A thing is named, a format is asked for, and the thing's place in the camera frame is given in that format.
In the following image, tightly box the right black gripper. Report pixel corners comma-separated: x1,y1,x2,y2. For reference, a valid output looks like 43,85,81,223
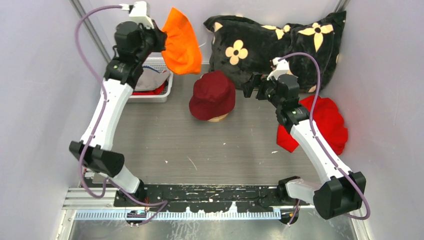
241,72,284,109

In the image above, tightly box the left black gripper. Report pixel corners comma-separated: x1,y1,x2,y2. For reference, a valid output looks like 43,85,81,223
135,20,167,64

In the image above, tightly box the orange hat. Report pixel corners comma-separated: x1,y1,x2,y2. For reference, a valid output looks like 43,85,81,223
161,7,202,75

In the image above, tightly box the dark red bucket hat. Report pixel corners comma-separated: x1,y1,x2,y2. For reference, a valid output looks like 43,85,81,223
188,70,236,121

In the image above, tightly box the wooden hat stand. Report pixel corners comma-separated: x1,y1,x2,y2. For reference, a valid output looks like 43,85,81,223
208,113,229,123

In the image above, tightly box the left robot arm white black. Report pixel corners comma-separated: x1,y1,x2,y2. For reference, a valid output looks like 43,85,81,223
69,21,167,207

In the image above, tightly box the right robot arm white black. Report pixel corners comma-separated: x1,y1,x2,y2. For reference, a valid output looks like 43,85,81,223
242,72,371,220

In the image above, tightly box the white plastic basket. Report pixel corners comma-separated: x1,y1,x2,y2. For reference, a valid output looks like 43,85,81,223
100,56,175,104

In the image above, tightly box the black floral plush pillow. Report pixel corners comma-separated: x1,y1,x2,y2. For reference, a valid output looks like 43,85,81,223
203,11,347,89

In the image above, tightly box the grey white hat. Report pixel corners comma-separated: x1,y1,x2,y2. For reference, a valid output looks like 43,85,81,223
134,66,170,91

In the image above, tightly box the red hat in basket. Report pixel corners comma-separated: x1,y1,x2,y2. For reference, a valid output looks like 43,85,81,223
132,82,168,96

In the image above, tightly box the red cloth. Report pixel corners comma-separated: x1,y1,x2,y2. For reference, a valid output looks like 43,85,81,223
276,96,349,155

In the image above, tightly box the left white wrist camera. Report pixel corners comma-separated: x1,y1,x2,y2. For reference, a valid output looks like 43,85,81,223
119,1,156,30

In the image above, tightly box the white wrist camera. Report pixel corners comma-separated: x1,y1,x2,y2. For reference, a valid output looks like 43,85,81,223
266,57,290,81
119,1,156,30

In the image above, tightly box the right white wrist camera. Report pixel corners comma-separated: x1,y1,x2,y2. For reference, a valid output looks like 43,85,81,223
266,57,290,81

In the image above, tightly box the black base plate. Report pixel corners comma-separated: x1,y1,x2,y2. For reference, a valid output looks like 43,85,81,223
113,184,311,215

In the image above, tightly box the aluminium rail frame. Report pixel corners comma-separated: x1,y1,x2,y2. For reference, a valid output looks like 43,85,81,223
54,99,370,240

